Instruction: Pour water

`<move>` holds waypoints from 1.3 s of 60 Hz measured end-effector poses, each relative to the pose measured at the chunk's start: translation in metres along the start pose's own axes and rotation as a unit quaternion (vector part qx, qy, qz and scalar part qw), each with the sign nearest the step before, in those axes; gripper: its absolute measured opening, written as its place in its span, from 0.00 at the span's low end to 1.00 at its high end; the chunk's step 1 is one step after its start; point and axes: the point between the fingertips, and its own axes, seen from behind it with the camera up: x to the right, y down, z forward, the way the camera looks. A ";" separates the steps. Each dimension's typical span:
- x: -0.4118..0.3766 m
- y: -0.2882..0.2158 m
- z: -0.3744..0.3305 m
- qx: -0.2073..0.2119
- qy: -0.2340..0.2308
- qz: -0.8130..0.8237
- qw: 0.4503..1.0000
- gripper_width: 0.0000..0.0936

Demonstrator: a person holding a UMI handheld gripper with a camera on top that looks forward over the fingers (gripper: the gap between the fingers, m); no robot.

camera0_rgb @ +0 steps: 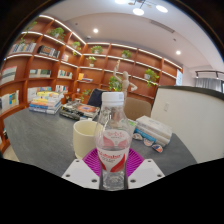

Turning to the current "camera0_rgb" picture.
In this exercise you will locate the grey window curtain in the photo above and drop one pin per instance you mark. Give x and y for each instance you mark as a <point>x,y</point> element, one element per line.
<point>207,84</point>

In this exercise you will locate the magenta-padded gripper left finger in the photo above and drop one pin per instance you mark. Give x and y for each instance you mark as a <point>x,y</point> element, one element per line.
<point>81,173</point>

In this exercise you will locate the clear plastic water bottle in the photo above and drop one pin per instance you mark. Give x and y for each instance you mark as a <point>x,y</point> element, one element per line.
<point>112,156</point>

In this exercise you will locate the round printed sticker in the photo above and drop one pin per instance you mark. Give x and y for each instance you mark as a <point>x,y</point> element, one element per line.
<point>137,136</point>
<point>157,148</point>
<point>148,142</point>

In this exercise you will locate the black track light rail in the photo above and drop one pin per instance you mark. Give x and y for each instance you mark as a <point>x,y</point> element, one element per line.
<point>208,72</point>

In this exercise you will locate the wooden wall shelf unit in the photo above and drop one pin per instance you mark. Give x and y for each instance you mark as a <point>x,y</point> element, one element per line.
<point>43,66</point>

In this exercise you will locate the tan upholstered chair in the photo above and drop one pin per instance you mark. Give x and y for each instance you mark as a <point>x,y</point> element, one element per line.
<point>138,108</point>

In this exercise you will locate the ceiling air vent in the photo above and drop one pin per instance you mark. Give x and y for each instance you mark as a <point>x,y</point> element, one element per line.
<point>162,26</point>

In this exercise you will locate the white counter with dark top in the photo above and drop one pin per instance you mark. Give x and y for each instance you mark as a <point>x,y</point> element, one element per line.
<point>193,123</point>

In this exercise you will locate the dark magazine stack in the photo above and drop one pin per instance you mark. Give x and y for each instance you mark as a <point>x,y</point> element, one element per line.
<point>78,110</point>

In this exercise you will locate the wooden artist mannequin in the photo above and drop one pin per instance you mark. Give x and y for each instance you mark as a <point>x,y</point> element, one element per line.
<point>125,78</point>

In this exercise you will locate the colourful book stack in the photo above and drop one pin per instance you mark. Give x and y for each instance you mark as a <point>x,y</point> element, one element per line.
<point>45,103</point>

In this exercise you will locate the dark blue chair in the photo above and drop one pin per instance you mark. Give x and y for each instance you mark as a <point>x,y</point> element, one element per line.
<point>95,98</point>

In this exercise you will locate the round ceiling lights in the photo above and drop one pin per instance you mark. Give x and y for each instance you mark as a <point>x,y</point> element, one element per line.
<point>138,11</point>

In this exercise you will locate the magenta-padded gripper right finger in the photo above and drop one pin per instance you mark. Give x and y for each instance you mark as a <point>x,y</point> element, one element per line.
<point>145,171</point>

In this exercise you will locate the white book stack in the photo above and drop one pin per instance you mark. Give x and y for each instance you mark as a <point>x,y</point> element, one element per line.
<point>154,128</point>

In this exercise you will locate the white wall socket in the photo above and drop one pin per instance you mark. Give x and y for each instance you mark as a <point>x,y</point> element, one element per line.
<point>166,107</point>

